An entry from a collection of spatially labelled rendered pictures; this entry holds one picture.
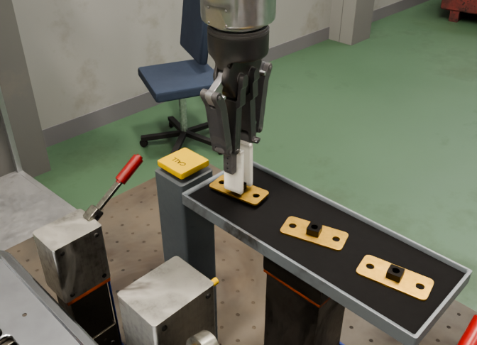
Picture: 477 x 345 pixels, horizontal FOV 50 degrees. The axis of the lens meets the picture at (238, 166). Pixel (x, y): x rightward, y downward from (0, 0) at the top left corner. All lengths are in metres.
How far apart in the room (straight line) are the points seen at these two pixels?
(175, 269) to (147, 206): 0.82
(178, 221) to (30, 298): 0.26
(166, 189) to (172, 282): 0.20
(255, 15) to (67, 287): 0.54
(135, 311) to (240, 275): 0.64
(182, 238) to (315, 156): 2.29
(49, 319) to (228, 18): 0.51
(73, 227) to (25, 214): 1.75
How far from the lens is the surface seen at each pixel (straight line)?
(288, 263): 0.64
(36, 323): 0.84
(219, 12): 0.60
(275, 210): 0.72
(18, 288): 0.90
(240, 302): 1.22
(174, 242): 0.90
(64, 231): 0.89
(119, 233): 1.43
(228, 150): 0.66
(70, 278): 0.90
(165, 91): 2.81
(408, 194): 2.89
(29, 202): 2.71
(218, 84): 0.62
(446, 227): 2.72
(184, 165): 0.82
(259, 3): 0.59
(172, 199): 0.84
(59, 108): 3.33
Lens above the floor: 1.59
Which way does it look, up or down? 32 degrees down
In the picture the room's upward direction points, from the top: straight up
